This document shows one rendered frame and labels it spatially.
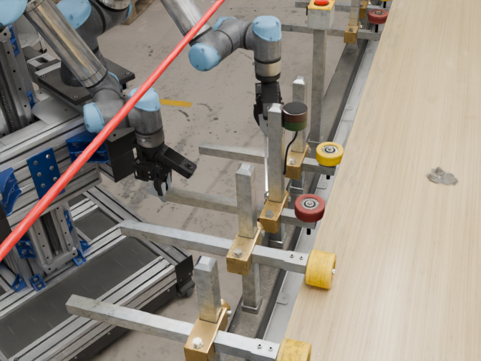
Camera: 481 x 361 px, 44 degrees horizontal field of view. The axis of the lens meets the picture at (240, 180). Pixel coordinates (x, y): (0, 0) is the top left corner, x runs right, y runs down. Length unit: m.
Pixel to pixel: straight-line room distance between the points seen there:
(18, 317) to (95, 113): 1.07
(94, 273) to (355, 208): 1.22
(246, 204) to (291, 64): 2.88
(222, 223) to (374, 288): 1.56
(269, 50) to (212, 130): 1.90
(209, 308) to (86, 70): 0.73
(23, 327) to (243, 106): 1.97
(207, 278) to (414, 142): 0.92
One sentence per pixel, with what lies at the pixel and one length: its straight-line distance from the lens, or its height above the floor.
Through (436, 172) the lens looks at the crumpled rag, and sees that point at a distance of 1.72.
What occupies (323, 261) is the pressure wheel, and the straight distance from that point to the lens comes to 1.32.
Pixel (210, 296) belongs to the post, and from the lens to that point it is 1.17.
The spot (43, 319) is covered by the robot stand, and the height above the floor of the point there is 0.21.
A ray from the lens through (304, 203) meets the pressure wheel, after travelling 1.57.
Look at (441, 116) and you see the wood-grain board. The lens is 1.97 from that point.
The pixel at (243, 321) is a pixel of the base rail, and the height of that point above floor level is 0.70.
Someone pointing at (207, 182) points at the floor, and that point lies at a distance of 3.10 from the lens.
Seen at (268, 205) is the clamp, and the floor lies 0.87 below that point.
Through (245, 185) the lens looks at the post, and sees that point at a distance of 1.28.
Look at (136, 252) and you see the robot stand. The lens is 2.48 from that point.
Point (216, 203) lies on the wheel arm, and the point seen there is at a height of 0.86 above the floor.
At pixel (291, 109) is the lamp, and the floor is 1.17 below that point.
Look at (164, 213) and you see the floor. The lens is 2.95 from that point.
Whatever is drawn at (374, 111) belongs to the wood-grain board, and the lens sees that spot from 1.96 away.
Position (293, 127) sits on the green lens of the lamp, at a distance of 1.45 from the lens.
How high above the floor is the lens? 1.94
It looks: 39 degrees down
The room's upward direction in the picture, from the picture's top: 3 degrees counter-clockwise
